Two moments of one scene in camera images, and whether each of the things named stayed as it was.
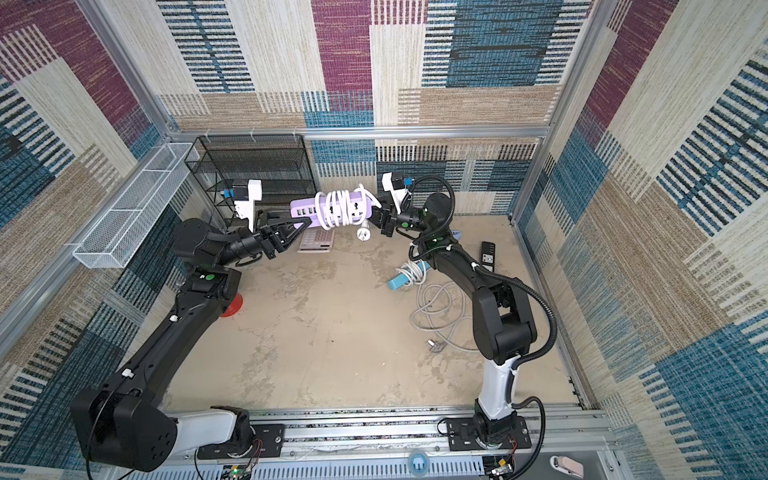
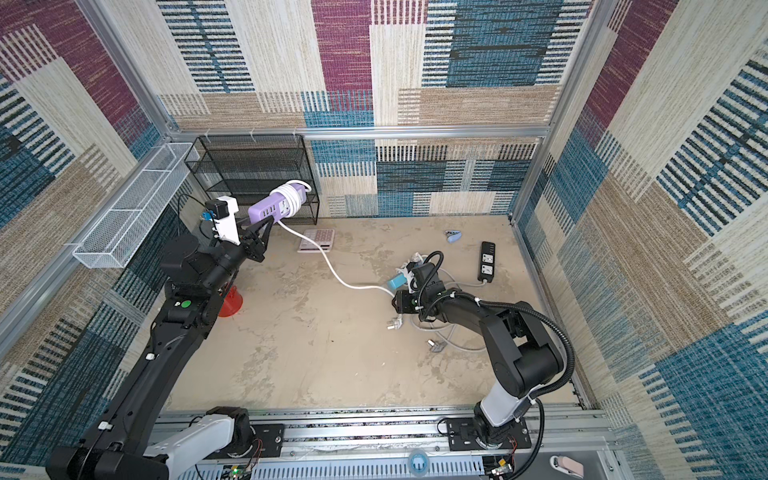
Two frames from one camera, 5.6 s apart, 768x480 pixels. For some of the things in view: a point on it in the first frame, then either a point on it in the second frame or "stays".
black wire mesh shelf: [281, 162] stays
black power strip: [488, 255] stays
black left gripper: [271, 238] -> [250, 242]
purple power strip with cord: [338, 207] -> [284, 202]
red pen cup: [234, 307] stays
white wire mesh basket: [109, 243] stays
